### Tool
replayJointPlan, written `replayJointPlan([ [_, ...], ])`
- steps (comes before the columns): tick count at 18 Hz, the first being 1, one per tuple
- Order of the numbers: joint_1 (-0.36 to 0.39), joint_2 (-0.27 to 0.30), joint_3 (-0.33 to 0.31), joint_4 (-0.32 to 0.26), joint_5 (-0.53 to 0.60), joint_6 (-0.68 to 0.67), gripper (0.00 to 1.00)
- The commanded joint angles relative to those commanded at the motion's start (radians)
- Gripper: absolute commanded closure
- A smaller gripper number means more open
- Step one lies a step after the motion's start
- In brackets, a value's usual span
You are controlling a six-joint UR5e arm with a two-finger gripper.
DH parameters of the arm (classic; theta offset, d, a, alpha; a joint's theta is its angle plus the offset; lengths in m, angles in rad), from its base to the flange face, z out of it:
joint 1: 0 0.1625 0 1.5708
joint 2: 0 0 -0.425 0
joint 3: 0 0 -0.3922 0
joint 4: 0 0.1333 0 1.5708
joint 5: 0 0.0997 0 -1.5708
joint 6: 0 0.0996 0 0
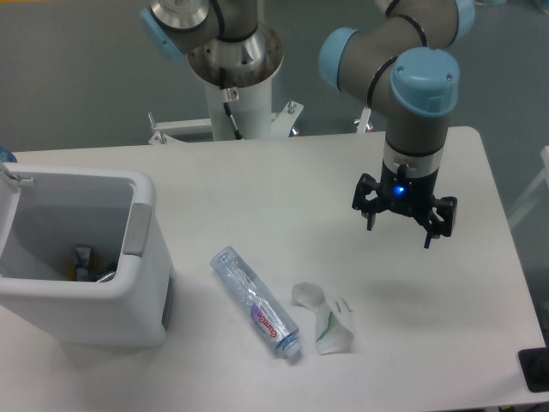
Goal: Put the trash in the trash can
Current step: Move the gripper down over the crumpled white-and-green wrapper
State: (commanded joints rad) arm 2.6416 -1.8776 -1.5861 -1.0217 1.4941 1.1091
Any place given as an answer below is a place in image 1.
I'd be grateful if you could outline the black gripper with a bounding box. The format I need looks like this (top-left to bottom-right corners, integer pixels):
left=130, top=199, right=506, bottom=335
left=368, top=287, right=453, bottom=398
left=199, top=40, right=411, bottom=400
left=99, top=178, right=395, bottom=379
left=352, top=163, right=457, bottom=249

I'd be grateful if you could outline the clear plastic wrapper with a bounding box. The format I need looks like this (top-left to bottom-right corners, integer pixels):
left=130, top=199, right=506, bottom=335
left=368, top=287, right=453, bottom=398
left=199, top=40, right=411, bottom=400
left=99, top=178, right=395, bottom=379
left=292, top=282, right=354, bottom=355

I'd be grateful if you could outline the clear plastic water bottle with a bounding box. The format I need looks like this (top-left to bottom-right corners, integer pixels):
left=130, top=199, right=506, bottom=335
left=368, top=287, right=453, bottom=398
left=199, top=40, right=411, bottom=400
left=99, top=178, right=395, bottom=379
left=210, top=246, right=303, bottom=360

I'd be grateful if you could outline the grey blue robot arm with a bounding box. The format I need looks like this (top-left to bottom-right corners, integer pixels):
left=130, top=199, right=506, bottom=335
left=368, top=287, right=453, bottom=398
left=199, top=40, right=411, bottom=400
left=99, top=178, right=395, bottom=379
left=140, top=1, right=475, bottom=239

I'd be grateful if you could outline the trash inside can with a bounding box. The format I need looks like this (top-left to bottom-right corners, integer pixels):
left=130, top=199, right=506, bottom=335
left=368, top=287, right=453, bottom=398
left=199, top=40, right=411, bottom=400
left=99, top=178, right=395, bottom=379
left=67, top=245, right=118, bottom=283

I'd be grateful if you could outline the white trash can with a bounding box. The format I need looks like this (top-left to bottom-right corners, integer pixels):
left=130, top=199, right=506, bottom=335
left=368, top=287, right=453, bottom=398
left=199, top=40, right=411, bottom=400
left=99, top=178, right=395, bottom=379
left=1, top=162, right=174, bottom=347

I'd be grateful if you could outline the black device at table corner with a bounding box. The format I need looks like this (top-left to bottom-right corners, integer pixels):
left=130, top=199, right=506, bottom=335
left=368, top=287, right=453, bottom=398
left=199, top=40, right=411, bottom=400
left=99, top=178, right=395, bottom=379
left=518, top=347, right=548, bottom=393

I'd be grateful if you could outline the blue object at left edge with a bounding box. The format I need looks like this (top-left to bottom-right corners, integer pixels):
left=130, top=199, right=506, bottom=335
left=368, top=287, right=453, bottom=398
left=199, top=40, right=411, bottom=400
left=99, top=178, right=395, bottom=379
left=0, top=146, right=18, bottom=163

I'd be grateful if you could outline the white frame at right edge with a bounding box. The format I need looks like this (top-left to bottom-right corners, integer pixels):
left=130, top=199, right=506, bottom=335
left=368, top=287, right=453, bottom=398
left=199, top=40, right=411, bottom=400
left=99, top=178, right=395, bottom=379
left=507, top=146, right=548, bottom=230

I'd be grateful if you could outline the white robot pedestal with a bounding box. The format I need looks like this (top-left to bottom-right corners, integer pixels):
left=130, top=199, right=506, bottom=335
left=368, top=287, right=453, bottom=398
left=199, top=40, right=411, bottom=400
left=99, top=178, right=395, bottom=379
left=148, top=25, right=374, bottom=146

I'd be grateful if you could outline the black cable on pedestal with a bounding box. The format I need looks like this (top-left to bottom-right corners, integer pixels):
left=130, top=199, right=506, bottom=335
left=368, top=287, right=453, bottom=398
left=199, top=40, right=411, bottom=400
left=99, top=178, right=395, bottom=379
left=218, top=66, right=245, bottom=141

